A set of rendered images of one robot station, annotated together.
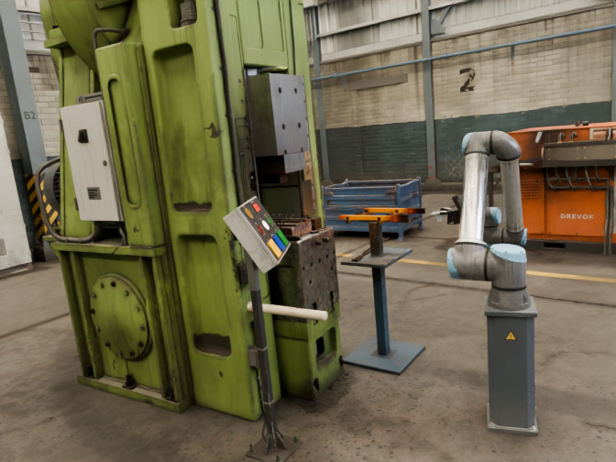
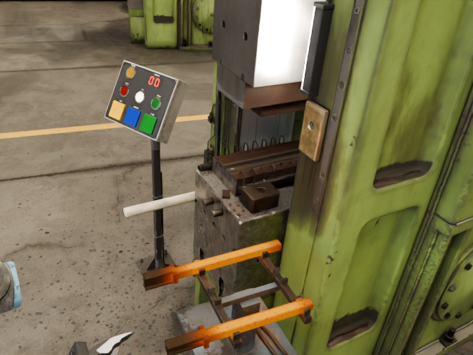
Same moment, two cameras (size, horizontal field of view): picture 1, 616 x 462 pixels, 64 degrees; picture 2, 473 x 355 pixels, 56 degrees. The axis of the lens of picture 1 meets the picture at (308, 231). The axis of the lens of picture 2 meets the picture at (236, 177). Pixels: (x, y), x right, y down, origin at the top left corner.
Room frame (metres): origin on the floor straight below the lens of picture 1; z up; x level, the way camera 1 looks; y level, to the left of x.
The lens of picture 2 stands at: (3.34, -1.26, 1.87)
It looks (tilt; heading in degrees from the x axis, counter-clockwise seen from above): 32 degrees down; 116
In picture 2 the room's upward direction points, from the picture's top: 5 degrees clockwise
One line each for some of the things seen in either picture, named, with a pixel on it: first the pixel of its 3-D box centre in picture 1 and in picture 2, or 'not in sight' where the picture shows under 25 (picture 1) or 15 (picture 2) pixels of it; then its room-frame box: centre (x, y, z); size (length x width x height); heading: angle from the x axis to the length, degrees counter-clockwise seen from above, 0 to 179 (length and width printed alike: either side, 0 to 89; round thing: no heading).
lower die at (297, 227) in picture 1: (270, 227); (269, 163); (2.76, 0.21, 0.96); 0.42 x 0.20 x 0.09; 58
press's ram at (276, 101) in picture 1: (262, 117); (297, 11); (2.80, 0.19, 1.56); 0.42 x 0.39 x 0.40; 58
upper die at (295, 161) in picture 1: (263, 163); (280, 79); (2.76, 0.21, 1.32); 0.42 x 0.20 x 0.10; 58
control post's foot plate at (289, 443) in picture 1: (272, 440); (158, 261); (2.13, 0.26, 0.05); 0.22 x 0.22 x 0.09; 58
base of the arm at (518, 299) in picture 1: (509, 293); not in sight; (2.17, -0.90, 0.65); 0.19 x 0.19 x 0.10
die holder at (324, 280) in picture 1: (280, 269); (271, 222); (2.81, 0.19, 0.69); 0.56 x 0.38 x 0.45; 58
